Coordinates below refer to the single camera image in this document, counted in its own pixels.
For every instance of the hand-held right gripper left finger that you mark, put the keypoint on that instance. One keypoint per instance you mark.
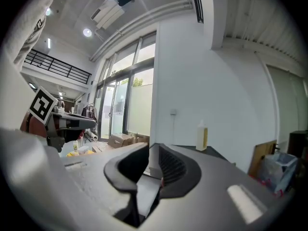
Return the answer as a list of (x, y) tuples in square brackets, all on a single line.
[(91, 177)]

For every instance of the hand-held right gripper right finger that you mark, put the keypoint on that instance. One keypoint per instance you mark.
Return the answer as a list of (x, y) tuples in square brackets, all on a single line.
[(211, 196)]

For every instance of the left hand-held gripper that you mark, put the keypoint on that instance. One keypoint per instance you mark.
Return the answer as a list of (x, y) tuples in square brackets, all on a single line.
[(42, 105)]

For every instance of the small clear bottle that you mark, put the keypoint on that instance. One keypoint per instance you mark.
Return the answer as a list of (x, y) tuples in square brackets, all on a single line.
[(75, 146)]

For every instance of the white plastic container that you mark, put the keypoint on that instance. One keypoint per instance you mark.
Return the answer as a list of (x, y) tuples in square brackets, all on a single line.
[(83, 149)]

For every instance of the brown cardboard box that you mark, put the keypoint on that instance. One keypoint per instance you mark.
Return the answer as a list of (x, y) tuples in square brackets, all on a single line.
[(119, 141), (142, 139)]

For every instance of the black framed glass doors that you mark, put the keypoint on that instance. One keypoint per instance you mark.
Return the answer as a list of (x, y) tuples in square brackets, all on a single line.
[(134, 100)]

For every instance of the cream block on cabinet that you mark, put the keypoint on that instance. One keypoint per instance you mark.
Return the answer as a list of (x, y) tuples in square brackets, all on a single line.
[(202, 138)]

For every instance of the black balcony railing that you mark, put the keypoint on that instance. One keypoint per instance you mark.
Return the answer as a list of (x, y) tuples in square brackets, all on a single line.
[(60, 67)]

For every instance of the large brown board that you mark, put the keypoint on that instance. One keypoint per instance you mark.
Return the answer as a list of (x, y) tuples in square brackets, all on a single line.
[(261, 156)]

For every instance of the large clear plastic bag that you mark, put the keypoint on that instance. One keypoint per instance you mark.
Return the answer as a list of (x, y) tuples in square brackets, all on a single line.
[(280, 170)]

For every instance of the round ceiling light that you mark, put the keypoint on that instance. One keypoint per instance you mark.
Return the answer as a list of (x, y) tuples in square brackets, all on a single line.
[(48, 11), (87, 32)]

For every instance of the small black cabinet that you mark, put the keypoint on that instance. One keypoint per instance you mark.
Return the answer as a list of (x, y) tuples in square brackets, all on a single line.
[(298, 143)]

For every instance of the white ceiling air conditioner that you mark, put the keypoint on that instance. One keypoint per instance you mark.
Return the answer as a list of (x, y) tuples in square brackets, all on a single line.
[(108, 14)]

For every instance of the person in white shirt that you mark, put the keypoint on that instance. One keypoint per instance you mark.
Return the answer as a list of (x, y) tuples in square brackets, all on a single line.
[(31, 23)]

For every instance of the white ceiling pipes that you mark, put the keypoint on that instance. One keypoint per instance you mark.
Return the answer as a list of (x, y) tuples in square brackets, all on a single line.
[(144, 24)]

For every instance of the grey roller blind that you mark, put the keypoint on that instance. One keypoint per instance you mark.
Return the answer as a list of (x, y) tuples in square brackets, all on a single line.
[(286, 100)]

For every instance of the white wall socket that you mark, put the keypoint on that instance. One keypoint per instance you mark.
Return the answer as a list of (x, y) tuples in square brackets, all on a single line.
[(173, 111)]

